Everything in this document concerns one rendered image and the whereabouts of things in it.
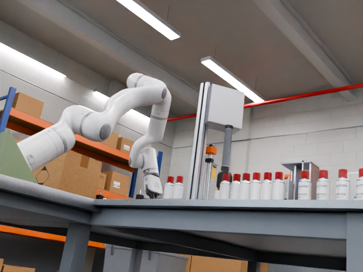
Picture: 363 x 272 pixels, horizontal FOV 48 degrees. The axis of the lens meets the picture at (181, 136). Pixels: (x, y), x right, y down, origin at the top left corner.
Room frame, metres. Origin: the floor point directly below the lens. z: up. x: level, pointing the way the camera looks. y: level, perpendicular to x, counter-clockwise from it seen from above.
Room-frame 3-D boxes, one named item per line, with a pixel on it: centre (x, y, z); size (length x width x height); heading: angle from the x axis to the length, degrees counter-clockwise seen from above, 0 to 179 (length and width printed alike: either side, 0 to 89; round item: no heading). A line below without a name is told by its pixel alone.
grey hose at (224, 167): (1.76, -0.21, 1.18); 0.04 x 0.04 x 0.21
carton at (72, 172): (2.12, 0.58, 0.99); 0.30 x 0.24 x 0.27; 53
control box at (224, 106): (1.81, -0.18, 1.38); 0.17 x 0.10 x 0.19; 106
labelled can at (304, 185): (1.63, -0.52, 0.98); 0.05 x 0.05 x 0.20
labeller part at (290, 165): (1.75, -0.54, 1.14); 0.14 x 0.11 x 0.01; 51
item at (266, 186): (1.73, -0.39, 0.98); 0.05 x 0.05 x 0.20
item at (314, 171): (1.74, -0.53, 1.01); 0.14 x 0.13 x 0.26; 51
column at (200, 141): (1.80, -0.09, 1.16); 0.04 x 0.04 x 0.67; 51
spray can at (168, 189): (2.08, 0.02, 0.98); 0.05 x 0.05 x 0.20
